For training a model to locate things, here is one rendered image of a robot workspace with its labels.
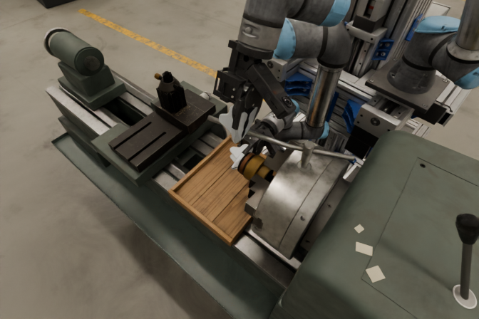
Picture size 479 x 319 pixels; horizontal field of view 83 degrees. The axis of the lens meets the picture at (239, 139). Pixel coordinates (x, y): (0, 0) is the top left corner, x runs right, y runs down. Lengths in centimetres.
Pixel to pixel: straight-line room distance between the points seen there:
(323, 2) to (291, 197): 41
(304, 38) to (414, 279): 60
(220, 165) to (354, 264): 67
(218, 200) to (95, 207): 136
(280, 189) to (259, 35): 36
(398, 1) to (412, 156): 67
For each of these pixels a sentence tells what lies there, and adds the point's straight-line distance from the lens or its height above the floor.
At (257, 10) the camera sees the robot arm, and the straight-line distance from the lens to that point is 50.
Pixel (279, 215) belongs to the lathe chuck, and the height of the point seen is 117.
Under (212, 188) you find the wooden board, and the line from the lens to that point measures 104.
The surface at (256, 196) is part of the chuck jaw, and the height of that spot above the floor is 112.
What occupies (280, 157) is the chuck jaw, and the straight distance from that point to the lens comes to 80.
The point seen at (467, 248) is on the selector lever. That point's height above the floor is 135.
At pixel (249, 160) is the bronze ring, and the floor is 111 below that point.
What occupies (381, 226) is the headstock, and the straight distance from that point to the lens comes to 64.
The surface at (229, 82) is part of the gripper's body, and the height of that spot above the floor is 145.
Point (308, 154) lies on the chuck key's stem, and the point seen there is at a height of 130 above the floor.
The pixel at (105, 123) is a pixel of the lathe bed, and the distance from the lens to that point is 146.
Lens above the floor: 178
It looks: 49 degrees down
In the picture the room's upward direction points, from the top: straight up
